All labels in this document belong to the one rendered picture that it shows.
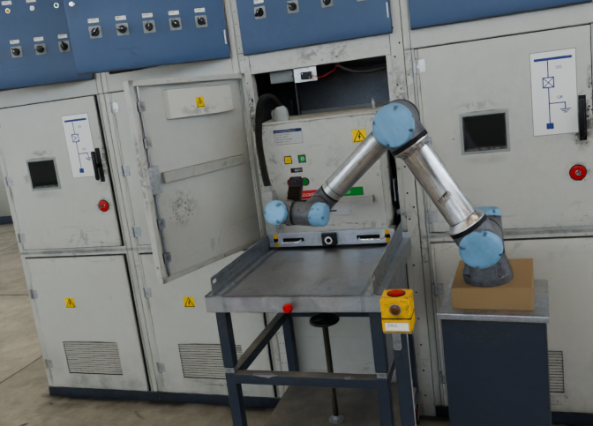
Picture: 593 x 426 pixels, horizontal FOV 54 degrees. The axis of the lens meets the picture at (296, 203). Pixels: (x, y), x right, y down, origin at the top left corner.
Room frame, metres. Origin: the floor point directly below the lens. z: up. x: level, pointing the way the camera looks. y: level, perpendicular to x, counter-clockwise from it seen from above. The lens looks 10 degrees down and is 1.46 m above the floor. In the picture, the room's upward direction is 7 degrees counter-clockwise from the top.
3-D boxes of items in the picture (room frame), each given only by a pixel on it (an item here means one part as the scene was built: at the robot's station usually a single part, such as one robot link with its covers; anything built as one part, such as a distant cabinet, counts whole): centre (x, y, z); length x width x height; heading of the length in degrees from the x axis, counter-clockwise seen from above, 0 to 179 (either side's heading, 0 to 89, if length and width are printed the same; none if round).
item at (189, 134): (2.32, 0.36, 1.21); 0.63 x 0.07 x 0.74; 143
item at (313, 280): (2.11, -0.05, 0.80); 0.68 x 0.62 x 0.06; 161
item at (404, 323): (1.49, -0.24, 0.85); 0.08 x 0.08 x 0.10; 71
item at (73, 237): (3.48, 0.96, 1.12); 1.35 x 0.70 x 2.25; 161
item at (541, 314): (1.76, -0.60, 0.74); 0.32 x 0.32 x 0.02; 66
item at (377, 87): (2.80, -0.29, 1.18); 0.78 x 0.69 x 0.79; 161
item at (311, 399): (2.11, -0.05, 0.46); 0.64 x 0.58 x 0.66; 161
